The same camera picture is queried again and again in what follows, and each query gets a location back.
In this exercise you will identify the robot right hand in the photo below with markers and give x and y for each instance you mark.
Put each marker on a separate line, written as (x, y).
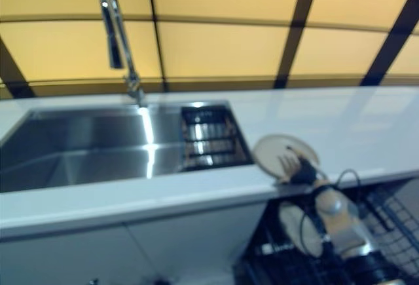
(302, 170)

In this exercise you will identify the large cream round plate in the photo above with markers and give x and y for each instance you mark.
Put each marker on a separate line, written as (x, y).
(271, 154)

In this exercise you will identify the small cream round plate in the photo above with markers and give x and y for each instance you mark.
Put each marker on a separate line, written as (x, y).
(294, 226)

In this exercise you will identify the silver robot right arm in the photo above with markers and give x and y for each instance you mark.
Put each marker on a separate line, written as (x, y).
(343, 219)

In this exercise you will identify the black dish drying rack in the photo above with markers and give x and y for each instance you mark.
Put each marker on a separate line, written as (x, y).
(212, 134)

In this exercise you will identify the narrow white cabinet door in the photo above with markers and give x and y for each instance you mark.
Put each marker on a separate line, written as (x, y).
(196, 245)

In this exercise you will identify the stainless steel sink basin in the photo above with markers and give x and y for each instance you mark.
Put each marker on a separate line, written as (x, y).
(91, 147)

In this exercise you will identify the chrome gooseneck kitchen faucet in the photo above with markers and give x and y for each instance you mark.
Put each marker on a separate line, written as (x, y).
(114, 36)

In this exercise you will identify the wide white cabinet door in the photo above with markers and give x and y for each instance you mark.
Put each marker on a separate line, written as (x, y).
(65, 258)

